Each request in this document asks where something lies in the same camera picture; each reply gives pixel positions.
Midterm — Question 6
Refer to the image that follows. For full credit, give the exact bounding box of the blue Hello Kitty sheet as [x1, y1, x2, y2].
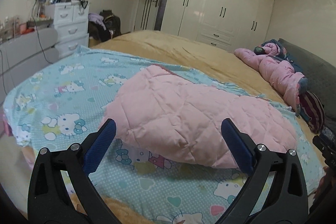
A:
[2, 45, 326, 224]

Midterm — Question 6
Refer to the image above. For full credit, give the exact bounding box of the white drawer chest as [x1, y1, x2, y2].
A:
[46, 1, 89, 59]

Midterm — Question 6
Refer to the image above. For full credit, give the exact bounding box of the pink quilted jacket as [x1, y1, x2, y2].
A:
[104, 65, 297, 169]

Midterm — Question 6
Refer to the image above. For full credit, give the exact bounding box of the pink puffy coat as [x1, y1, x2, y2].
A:
[234, 39, 308, 115]

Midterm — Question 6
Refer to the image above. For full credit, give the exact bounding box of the black bag on chair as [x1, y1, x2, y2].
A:
[100, 10, 122, 38]

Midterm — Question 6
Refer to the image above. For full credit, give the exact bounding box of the purple garment on chair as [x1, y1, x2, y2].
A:
[88, 12, 106, 30]

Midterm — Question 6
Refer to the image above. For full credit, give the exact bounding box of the dark grey headboard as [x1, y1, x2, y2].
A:
[278, 39, 335, 132]

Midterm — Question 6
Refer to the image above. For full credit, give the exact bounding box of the tan bed blanket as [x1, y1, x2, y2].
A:
[68, 29, 329, 224]

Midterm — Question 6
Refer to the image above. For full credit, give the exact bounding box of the striped dark pillow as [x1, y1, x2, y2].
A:
[299, 90, 326, 134]

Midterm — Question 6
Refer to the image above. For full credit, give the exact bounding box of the grey low cabinet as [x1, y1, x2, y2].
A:
[0, 28, 59, 102]

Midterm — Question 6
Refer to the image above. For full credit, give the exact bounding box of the white bedroom door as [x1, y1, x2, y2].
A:
[134, 0, 160, 31]

